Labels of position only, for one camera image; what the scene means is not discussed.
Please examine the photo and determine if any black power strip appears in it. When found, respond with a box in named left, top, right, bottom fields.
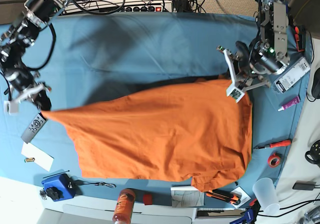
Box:
left=121, top=6, right=163, bottom=13

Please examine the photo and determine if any purple glue tube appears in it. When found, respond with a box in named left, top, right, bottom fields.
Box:
left=277, top=96, right=301, bottom=112

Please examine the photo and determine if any orange drink bottle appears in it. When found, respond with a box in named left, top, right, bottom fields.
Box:
left=112, top=188, right=136, bottom=224

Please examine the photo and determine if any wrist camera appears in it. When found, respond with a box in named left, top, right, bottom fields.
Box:
left=3, top=82, right=52, bottom=115
left=216, top=46, right=271, bottom=103

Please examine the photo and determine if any clear plastic package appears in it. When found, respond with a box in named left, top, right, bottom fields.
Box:
left=272, top=57, right=311, bottom=94

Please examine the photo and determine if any white paper card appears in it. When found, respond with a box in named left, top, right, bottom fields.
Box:
left=21, top=142, right=54, bottom=171

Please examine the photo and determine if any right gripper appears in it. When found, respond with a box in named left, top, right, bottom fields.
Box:
left=31, top=90, right=52, bottom=111

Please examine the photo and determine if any black power adapter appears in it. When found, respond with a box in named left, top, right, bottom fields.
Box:
left=292, top=181, right=316, bottom=190

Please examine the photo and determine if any red tape roll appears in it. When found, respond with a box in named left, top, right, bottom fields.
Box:
left=267, top=152, right=282, bottom=168

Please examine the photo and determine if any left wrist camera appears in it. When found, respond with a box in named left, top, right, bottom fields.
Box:
left=216, top=46, right=271, bottom=103

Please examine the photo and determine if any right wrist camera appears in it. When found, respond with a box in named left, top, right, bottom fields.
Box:
left=3, top=82, right=52, bottom=115

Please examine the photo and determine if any metal carabiner lanyard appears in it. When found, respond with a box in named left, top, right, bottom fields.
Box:
left=74, top=181, right=117, bottom=189

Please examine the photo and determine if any orange black utility knife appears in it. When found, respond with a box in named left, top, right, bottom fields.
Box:
left=205, top=189, right=241, bottom=205

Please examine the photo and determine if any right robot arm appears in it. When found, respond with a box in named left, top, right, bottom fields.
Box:
left=0, top=0, right=69, bottom=113

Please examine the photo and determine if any folded paper booklet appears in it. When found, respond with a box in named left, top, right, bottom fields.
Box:
left=170, top=186, right=205, bottom=208

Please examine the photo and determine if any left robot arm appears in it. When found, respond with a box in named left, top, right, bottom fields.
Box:
left=236, top=0, right=290, bottom=82

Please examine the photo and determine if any blue plastic box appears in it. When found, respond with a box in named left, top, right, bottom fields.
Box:
left=41, top=173, right=76, bottom=202

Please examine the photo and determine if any small white leaflet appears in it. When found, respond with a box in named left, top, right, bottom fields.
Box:
left=231, top=186, right=251, bottom=208

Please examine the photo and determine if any small AA battery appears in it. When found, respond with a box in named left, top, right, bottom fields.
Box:
left=24, top=158, right=35, bottom=163

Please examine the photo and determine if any blue bar clamp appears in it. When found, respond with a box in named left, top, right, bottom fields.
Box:
left=230, top=199, right=261, bottom=224

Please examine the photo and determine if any orange t-shirt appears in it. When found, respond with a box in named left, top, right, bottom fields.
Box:
left=43, top=79, right=253, bottom=192

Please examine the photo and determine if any orange black clamp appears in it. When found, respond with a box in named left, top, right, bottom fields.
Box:
left=294, top=26, right=306, bottom=52

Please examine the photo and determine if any red handled screwdriver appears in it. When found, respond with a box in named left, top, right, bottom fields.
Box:
left=253, top=139, right=292, bottom=149

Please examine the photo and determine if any small red block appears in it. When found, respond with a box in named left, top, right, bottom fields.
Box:
left=143, top=193, right=153, bottom=205

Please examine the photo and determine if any clear plastic cup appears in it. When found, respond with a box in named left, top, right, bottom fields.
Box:
left=252, top=177, right=280, bottom=215

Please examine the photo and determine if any black cable tie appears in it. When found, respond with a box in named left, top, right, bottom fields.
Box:
left=43, top=170, right=70, bottom=179

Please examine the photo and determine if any grey remote control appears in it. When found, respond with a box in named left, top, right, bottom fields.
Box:
left=21, top=112, right=47, bottom=143

